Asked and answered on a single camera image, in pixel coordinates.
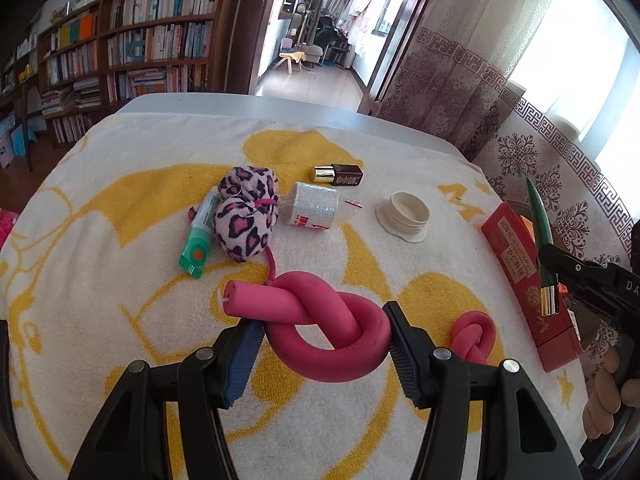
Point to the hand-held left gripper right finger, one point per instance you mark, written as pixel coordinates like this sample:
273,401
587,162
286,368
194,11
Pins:
405,355

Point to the white tape roll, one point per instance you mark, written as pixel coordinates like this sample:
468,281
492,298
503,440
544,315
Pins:
312,205

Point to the sheer patterned curtain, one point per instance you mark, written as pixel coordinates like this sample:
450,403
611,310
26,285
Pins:
450,60

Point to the wooden door frame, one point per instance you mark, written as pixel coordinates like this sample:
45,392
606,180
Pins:
260,20

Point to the wooden chair with yellow cloth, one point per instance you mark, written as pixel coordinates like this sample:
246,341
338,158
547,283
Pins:
292,57

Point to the hanging clothes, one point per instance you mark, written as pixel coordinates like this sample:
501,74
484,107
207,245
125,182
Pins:
362,10

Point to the cream curtain with purple pattern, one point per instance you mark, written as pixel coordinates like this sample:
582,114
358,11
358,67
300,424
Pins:
550,160

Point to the black gold lipstick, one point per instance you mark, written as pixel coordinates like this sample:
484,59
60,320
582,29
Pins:
345,175

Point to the red rectangular box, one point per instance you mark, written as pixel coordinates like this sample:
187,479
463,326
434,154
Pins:
515,260

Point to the person's right hand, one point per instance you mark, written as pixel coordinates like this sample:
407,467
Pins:
602,395

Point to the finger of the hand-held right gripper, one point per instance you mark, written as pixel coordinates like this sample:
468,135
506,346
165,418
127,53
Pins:
595,300
575,270

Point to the pink cloth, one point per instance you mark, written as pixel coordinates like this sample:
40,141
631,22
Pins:
7,230

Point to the small pink foam knot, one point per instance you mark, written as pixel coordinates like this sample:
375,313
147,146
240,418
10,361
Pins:
472,330

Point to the large pink foam knot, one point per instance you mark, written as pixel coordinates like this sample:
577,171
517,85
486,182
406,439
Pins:
350,360

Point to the green and white tube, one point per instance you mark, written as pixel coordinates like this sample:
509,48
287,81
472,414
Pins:
197,250

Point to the white jar lid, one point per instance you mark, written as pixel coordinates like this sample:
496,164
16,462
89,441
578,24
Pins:
405,207

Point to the leopard print plush toy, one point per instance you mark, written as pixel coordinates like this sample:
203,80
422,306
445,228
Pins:
240,225

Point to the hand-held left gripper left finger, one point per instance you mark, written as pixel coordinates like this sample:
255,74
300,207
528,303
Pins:
245,365

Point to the yellow and white towel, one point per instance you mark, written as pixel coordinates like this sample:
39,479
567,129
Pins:
125,260

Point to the green pen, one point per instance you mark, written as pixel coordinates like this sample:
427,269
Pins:
542,225

